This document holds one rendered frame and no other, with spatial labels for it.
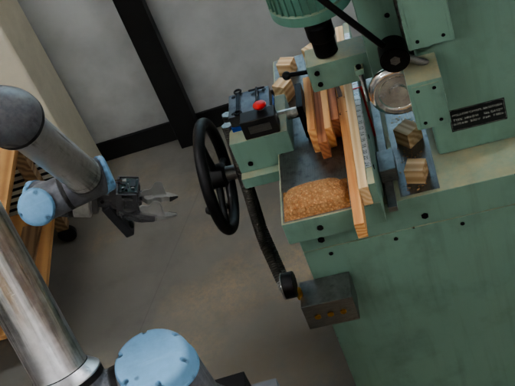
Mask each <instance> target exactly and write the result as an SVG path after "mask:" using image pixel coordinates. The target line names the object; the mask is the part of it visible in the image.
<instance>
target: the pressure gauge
mask: <svg viewBox="0 0 515 386"><path fill-rule="evenodd" d="M279 283H280V290H281V292H282V295H283V297H284V299H285V300H287V299H292V298H295V297H297V298H298V299H299V300H300V298H301V297H302V296H303V292H302V290H301V288H300V287H298V286H297V280H296V277H295V275H294V272H293V271H288V272H285V273H279Z"/></svg>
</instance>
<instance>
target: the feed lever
mask: <svg viewBox="0 0 515 386"><path fill-rule="evenodd" d="M317 1H318V2H319V3H321V4H322V5H324V6H325V7H326V8H328V9H329V10H330V11H331V12H332V13H334V14H335V15H337V16H338V17H339V18H341V19H342V20H344V21H345V22H346V23H347V24H348V25H350V26H351V27H353V28H354V29H356V30H357V31H358V32H359V33H360V34H362V35H363V36H365V37H366V38H368V39H369V40H370V41H371V42H372V43H374V44H375V45H377V46H378V48H377V49H378V54H379V61H380V65H381V67H382V68H383V69H384V70H386V71H388V72H390V73H397V72H399V71H402V70H404V69H405V68H406V67H407V66H408V64H409V63H413V64H417V65H426V64H428V63H429V60H428V59H425V58H423V57H418V56H415V55H411V54H409V52H408V45H407V43H406V41H405V39H404V38H402V37H400V36H398V35H390V36H387V37H385V38H383V39H382V40H381V39H379V38H378V37H376V36H375V35H374V34H373V33H372V32H370V31H369V30H367V29H366V28H364V27H363V26H362V25H361V24H360V23H359V22H357V21H356V20H354V19H353V18H351V17H350V16H349V15H348V14H347V13H345V12H344V11H343V10H341V9H340V8H338V7H337V6H336V5H334V4H333V3H332V2H331V1H329V0H317Z"/></svg>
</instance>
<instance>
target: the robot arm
mask: <svg viewBox="0 0 515 386"><path fill-rule="evenodd" d="M0 148H3V149H7V150H18V151H19V152H20V153H22V154H23V155H25V156H26V157H27V158H29V159H30V160H31V161H33V162H34V163H35V164H37V165H38V166H40V167H41V168H43V169H44V170H45V171H46V172H48V173H49V174H51V175H52V176H54V177H53V178H51V179H49V180H47V181H39V180H33V181H28V182H26V183H25V186H24V187H23V190H22V194H21V196H20V198H19V199H18V206H17V208H18V214H19V216H20V218H21V219H22V220H23V221H24V222H25V223H27V224H29V225H31V226H44V225H46V224H48V223H50V222H51V221H52V220H53V219H55V218H58V217H74V218H90V217H91V216H92V214H98V213H99V208H102V212H103V213H104V214H105V215H106V216H107V217H108V218H109V219H110V220H111V221H112V222H113V223H114V224H115V225H116V227H117V228H118V229H119V230H120V231H121V232H122V233H123V234H124V235H125V236H126V237H130V236H133V235H134V227H135V223H134V221H135V222H141V223H143V222H154V221H161V220H164V219H167V218H172V217H175V216H176V215H177V213H175V212H171V211H169V212H164V210H163V208H162V205H161V203H160V202H163V201H173V200H175V199H177V197H178V195H176V194H173V193H169V192H166V191H165V189H164V187H163V184H162V182H154V184H153V186H152V187H151V188H150V189H145V190H143V191H140V182H139V176H118V179H117V180H114V178H113V175H112V173H111V171H110V168H109V166H108V164H107V162H106V160H105V158H104V157H103V156H101V155H99V156H95V157H93V159H92V158H91V157H90V156H88V155H87V154H86V153H85V152H84V151H83V150H82V149H80V148H79V147H78V146H77V145H76V144H75V143H73V142H72V141H71V140H70V139H69V138H68V137H67V136H65V135H64V134H63V133H62V132H61V131H60V130H59V129H58V128H57V127H56V126H55V125H54V124H52V123H51V122H50V121H49V120H48V119H47V118H45V114H44V109H43V107H42V105H41V104H40V102H39V101H38V100H37V99H36V98H35V97H34V96H33V95H32V94H30V93H29V92H28V91H26V90H23V89H21V88H19V87H13V86H7V85H0ZM115 181H116V182H115ZM142 201H143V202H145V203H146V204H150V205H142ZM140 205H141V206H140ZM139 206H140V207H139ZM0 326H1V327H2V330H3V331H4V333H5V335H6V336H7V338H8V340H9V342H10V343H11V346H12V348H13V349H14V350H15V353H16V354H17V356H18V358H19V360H20V361H21V363H22V365H23V366H24V368H25V370H26V372H27V373H28V376H29V378H30V379H31V381H32V383H33V386H224V385H222V384H219V383H217V382H216V381H215V380H214V378H213V377H212V376H211V374H210V373H209V371H208V369H207V368H206V367H205V365H204V364H203V362H202V360H201V359H200V357H199V356H198V354H197V352H196V350H195V349H194V348H193V347H192V346H191V345H190V344H189V343H188V342H187V341H186V340H185V339H184V338H183V337H182V336H181V335H180V334H178V333H177V332H174V331H172V330H168V329H150V330H147V332H145V333H142V332H141V333H140V334H138V335H136V336H134V337H132V338H131V339H130V340H129V341H128V342H127V343H126V344H125V345H124V346H123V347H122V348H121V349H120V351H119V353H118V355H119V356H118V358H117V359H116V361H115V365H113V366H111V367H109V368H107V369H104V367H103V366H102V364H101V362H100V359H99V358H96V357H92V356H89V355H85V354H84V352H83V350H82V348H81V347H80V345H79V343H78V341H77V340H76V338H75V336H74V334H73V332H72V331H71V328H70V326H69V325H68V324H67V321H66V319H65V318H64V316H63V314H62V312H61V310H60V308H59V307H58V305H57V303H56V301H55V300H54V297H53V296H52V294H51V292H50V290H49V289H48V286H47V284H46V283H45V281H44V279H43V277H42V276H41V274H40V272H39V270H38V268H37V267H36V265H35V263H34V261H33V260H32V258H31V255H30V253H29V252H28V250H27V248H26V246H25V245H24V243H23V241H22V239H21V237H20V236H19V234H18V232H17V230H16V229H15V226H14V225H13V223H12V221H11V219H10V217H9V216H8V213H7V212H6V210H5V208H4V206H3V205H2V203H1V201H0Z"/></svg>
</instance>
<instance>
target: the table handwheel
mask: <svg viewBox="0 0 515 386"><path fill-rule="evenodd" d="M205 132H206V133H207V134H208V137H209V138H210V140H211V141H212V145H213V146H214V149H215V152H216V155H217V157H218V160H219V163H217V164H215V163H214V162H213V160H212V158H211V156H210V155H209V153H208V150H207V149H206V147H205ZM192 141H193V152H194V159H195V167H196V171H197V175H198V181H199V184H200V187H201V190H202V194H203V197H204V199H205V203H206V206H207V208H208V211H209V213H210V215H211V217H212V220H213V221H214V223H215V225H216V226H217V228H218V229H219V230H220V231H221V232H222V233H223V234H226V235H232V234H234V233H235V232H236V230H237V229H238V225H239V217H240V211H239V200H238V190H237V186H236V182H235V179H238V177H237V175H236V171H235V167H234V165H232V164H231V161H230V158H229V156H228V152H227V149H226V147H225V144H224V142H223V139H222V137H221V135H220V133H219V131H218V129H217V128H216V126H215V124H214V123H213V122H212V121H211V120H210V119H208V118H200V119H198V120H197V121H196V123H195V125H194V129H193V136H192ZM224 187H225V188H226V193H227V199H228V211H227V207H226V203H225V194H224V190H223V188H224ZM215 189H216V192H217V196H218V200H217V198H216V195H215V191H214V190H215Z"/></svg>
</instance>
